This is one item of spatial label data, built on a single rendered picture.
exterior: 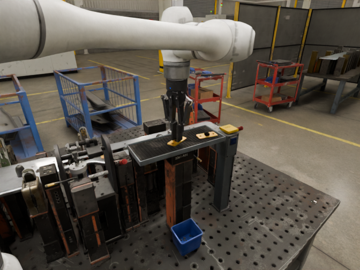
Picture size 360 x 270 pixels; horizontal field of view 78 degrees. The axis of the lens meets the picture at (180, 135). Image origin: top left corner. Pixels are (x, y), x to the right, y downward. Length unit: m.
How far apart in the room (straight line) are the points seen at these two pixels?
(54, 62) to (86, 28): 8.64
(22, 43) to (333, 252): 2.23
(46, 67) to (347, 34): 9.14
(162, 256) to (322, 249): 1.48
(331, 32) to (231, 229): 7.27
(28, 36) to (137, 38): 0.20
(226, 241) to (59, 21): 1.00
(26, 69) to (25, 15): 8.60
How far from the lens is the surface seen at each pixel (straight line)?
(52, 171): 0.88
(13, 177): 1.17
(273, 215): 1.29
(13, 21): 0.35
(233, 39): 0.64
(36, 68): 8.99
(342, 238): 2.41
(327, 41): 8.02
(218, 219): 1.20
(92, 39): 0.45
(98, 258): 1.09
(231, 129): 0.99
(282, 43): 7.17
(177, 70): 0.73
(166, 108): 0.83
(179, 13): 0.72
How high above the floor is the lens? 1.57
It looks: 26 degrees down
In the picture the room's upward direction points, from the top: straight up
